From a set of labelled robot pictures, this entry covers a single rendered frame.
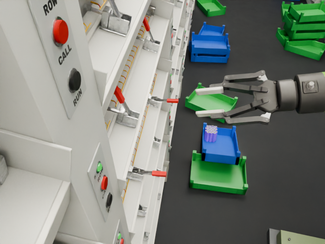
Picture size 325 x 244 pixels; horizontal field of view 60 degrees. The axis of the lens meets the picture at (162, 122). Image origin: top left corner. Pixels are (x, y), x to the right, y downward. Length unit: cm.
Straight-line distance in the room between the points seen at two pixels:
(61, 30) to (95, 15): 26
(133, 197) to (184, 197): 88
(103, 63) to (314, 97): 48
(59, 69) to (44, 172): 9
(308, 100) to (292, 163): 116
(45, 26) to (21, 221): 15
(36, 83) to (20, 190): 10
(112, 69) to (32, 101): 19
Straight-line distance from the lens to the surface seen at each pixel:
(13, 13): 18
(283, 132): 198
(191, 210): 153
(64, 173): 26
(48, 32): 21
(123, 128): 56
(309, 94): 70
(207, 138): 173
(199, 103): 202
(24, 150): 25
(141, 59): 72
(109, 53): 40
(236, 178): 166
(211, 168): 167
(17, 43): 18
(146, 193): 93
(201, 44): 248
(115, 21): 43
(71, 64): 24
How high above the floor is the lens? 137
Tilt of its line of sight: 47 degrees down
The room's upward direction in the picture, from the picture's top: straight up
